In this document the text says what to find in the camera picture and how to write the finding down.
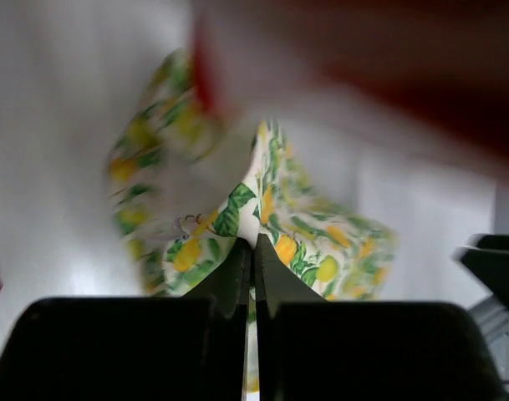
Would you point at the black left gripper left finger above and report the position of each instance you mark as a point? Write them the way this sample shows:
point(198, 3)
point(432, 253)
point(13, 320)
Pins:
point(135, 348)

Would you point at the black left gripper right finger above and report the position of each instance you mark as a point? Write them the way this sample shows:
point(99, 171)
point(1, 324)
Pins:
point(313, 349)

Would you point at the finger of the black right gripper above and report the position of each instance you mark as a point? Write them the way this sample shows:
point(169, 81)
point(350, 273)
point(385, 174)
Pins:
point(487, 258)

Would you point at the lemon print skirt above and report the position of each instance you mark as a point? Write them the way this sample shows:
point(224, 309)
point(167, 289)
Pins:
point(186, 186)

